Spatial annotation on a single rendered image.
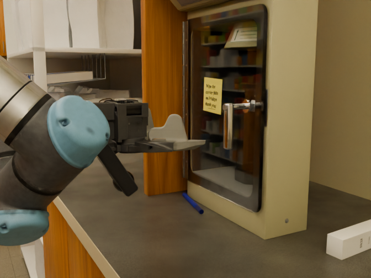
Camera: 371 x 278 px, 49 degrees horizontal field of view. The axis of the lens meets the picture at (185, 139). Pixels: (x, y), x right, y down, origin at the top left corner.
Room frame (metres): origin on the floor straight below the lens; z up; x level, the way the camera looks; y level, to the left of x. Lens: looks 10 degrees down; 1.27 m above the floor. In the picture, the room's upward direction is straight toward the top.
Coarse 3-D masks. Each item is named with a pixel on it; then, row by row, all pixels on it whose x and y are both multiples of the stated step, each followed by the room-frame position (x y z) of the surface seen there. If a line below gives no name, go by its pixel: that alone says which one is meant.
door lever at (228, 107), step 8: (224, 104) 0.78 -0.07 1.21; (232, 104) 0.78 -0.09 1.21; (240, 104) 0.79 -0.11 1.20; (248, 104) 0.79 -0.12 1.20; (224, 112) 0.78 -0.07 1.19; (232, 112) 0.78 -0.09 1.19; (224, 120) 0.78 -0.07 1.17; (232, 120) 0.78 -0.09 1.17; (224, 128) 0.78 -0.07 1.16; (232, 128) 0.78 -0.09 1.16; (224, 136) 0.78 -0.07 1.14; (232, 136) 0.78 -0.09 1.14; (224, 144) 0.78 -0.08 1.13; (232, 144) 0.78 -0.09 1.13
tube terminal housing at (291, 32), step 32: (256, 0) 0.80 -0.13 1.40; (288, 0) 0.78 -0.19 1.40; (288, 32) 0.78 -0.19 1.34; (288, 64) 0.78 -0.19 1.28; (288, 96) 0.78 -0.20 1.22; (288, 128) 0.79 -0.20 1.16; (288, 160) 0.79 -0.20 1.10; (192, 192) 1.02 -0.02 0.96; (288, 192) 0.79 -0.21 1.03; (256, 224) 0.79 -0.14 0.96; (288, 224) 0.79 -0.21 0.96
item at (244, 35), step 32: (192, 32) 1.00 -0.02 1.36; (224, 32) 0.88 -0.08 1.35; (256, 32) 0.78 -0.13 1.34; (192, 64) 1.00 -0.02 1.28; (224, 64) 0.88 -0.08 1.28; (256, 64) 0.78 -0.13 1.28; (192, 96) 1.00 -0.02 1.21; (224, 96) 0.87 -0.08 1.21; (256, 96) 0.78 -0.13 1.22; (192, 128) 1.00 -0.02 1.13; (256, 128) 0.77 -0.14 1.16; (192, 160) 1.00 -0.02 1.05; (224, 160) 0.87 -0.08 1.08; (256, 160) 0.77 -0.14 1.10; (224, 192) 0.87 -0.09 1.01; (256, 192) 0.77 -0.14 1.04
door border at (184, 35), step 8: (184, 24) 1.03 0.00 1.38; (184, 32) 1.03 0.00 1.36; (184, 40) 1.03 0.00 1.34; (184, 48) 1.03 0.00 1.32; (184, 56) 1.03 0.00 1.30; (184, 64) 1.03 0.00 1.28; (184, 72) 1.03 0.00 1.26; (184, 80) 1.03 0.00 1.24; (184, 88) 1.03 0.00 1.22; (184, 96) 1.03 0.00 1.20; (184, 104) 1.03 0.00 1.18; (264, 104) 0.77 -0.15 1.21; (184, 112) 1.03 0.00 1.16; (184, 120) 1.03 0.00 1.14; (184, 128) 1.03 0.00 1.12; (184, 152) 1.03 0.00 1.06; (184, 160) 1.03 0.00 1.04; (184, 168) 1.03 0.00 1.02; (184, 176) 1.03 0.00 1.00
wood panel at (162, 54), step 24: (144, 0) 1.05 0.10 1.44; (168, 0) 1.08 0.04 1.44; (144, 24) 1.05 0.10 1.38; (168, 24) 1.08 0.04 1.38; (144, 48) 1.06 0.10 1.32; (168, 48) 1.08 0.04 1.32; (144, 72) 1.06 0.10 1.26; (168, 72) 1.08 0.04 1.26; (144, 96) 1.06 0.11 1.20; (168, 96) 1.08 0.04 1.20; (144, 168) 1.07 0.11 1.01; (168, 168) 1.08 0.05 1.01; (144, 192) 1.07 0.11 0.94; (168, 192) 1.07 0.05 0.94
